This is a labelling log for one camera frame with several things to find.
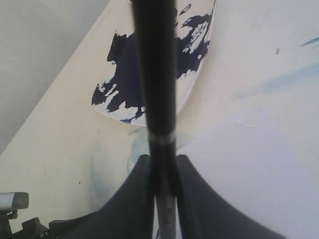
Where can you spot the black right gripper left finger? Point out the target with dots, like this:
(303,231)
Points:
(129,214)

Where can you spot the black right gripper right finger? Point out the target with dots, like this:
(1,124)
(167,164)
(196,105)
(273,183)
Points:
(203,214)

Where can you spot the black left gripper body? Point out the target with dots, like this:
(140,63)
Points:
(32,229)

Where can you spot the black paintbrush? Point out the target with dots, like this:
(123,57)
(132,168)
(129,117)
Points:
(155,32)

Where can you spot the white paper sheet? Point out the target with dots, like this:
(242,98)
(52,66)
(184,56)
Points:
(248,162)

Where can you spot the white square paint plate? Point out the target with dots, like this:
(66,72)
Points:
(118,95)

